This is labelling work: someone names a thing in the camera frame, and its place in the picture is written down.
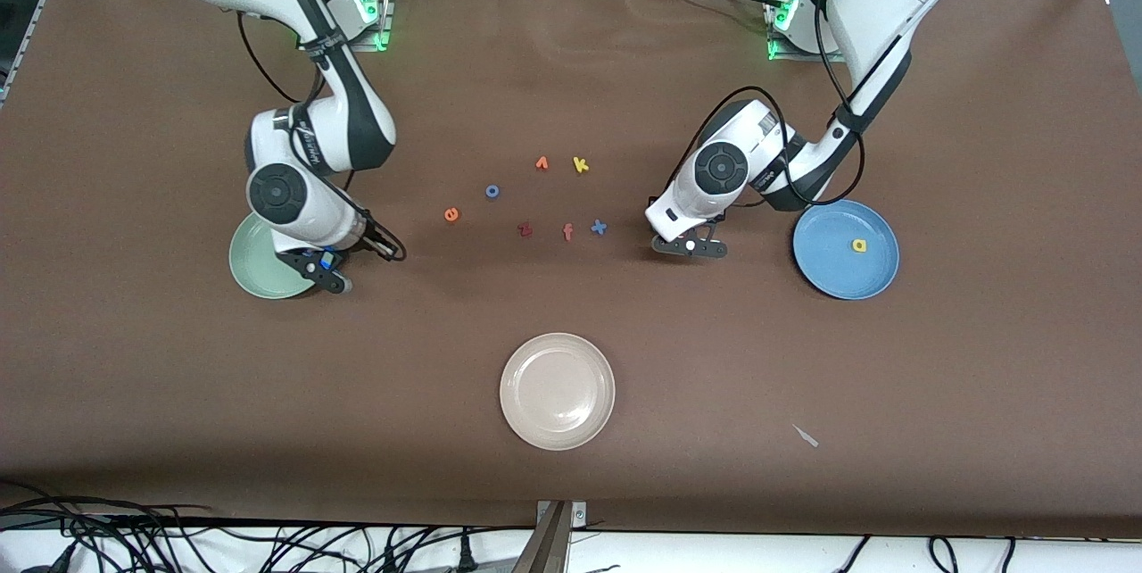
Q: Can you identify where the beige plate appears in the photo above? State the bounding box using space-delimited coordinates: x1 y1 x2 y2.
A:
499 333 617 452

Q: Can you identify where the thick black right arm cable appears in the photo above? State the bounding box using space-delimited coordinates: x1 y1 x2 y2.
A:
236 11 324 106

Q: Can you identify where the blue plate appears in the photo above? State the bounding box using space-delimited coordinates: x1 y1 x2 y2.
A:
792 199 900 301

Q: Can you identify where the green plate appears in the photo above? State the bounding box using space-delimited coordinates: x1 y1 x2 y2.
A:
228 212 319 300

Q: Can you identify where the brown paper table cover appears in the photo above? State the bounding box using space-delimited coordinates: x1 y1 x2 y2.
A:
0 0 1142 540

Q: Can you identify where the metal table edge bracket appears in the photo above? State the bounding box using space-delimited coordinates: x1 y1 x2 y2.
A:
513 500 588 573

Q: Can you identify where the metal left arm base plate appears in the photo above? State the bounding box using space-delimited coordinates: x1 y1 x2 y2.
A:
765 0 848 64

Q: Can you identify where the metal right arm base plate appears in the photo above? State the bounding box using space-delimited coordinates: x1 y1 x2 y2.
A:
343 0 394 53

